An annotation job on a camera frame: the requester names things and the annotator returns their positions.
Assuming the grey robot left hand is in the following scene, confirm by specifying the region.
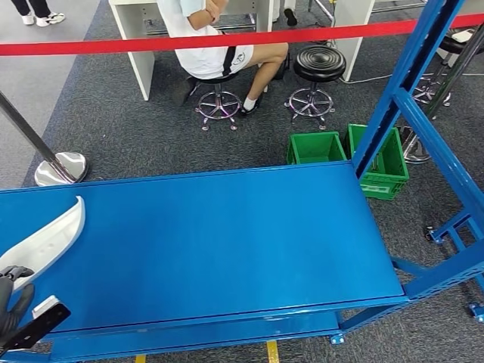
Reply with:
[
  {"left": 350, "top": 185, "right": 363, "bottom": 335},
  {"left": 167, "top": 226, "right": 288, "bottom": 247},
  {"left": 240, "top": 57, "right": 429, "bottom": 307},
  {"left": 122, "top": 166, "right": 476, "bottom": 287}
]
[{"left": 0, "top": 265, "right": 36, "bottom": 343}]

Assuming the white curved plastic panel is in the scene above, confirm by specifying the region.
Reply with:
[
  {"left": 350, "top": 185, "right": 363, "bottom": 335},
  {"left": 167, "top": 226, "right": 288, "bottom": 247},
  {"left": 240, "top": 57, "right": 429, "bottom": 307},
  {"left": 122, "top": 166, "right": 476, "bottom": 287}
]
[{"left": 0, "top": 196, "right": 86, "bottom": 293}]

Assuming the blue metal shelf rack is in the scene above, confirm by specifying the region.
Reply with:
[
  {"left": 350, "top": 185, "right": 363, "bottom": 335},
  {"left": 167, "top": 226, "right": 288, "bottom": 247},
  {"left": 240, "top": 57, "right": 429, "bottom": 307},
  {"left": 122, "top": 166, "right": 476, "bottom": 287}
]
[
  {"left": 0, "top": 0, "right": 484, "bottom": 363},
  {"left": 423, "top": 207, "right": 484, "bottom": 323}
]

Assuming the chrome barrier stanchion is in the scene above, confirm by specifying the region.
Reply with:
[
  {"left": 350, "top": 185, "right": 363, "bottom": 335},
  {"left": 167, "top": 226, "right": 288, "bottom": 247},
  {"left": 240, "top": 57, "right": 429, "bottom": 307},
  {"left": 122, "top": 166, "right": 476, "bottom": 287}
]
[
  {"left": 0, "top": 90, "right": 90, "bottom": 188},
  {"left": 397, "top": 22, "right": 484, "bottom": 165}
]

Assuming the red barrier belt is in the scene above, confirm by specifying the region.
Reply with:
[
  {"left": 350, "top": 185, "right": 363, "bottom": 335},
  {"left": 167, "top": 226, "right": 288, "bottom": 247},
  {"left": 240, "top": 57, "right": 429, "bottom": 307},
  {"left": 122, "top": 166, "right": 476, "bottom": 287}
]
[{"left": 0, "top": 12, "right": 484, "bottom": 57}]

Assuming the black stool chrome base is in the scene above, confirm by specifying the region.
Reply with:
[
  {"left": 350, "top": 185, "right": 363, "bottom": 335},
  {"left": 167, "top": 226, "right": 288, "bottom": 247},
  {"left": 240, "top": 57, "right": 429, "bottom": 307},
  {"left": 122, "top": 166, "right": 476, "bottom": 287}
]
[
  {"left": 410, "top": 25, "right": 484, "bottom": 109},
  {"left": 193, "top": 75, "right": 242, "bottom": 132},
  {"left": 283, "top": 44, "right": 347, "bottom": 132}
]

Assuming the yellow floor tape outline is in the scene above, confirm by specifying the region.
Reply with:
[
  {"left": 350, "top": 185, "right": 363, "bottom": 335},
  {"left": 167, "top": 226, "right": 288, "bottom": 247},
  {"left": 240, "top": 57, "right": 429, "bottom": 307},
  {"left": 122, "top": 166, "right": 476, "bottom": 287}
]
[{"left": 134, "top": 340, "right": 281, "bottom": 363}]

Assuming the green plastic crate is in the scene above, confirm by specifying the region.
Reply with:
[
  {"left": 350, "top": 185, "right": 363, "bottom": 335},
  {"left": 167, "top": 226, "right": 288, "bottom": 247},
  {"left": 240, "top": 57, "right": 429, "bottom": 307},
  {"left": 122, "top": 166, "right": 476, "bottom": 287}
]
[
  {"left": 285, "top": 131, "right": 347, "bottom": 166},
  {"left": 343, "top": 123, "right": 410, "bottom": 201}
]

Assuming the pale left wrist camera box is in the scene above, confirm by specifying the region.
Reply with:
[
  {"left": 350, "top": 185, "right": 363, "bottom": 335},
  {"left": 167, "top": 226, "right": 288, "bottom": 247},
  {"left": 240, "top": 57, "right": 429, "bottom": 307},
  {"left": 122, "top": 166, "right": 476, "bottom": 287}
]
[{"left": 32, "top": 295, "right": 60, "bottom": 320}]

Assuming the thin white cable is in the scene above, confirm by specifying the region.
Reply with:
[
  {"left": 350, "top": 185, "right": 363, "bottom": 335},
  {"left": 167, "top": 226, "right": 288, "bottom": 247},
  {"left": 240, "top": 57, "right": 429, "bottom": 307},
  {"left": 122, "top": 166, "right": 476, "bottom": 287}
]
[{"left": 338, "top": 70, "right": 484, "bottom": 85}]

